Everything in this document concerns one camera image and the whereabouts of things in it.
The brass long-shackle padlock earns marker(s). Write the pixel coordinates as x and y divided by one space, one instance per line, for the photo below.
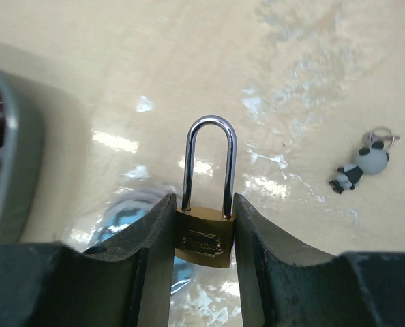
203 234

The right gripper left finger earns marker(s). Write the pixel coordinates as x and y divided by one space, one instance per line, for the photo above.
124 281

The grey fruit tray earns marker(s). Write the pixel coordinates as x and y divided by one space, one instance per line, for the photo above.
23 144

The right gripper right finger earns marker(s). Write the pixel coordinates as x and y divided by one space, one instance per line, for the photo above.
286 282

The panda keychain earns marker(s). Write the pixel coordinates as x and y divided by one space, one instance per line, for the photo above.
371 159

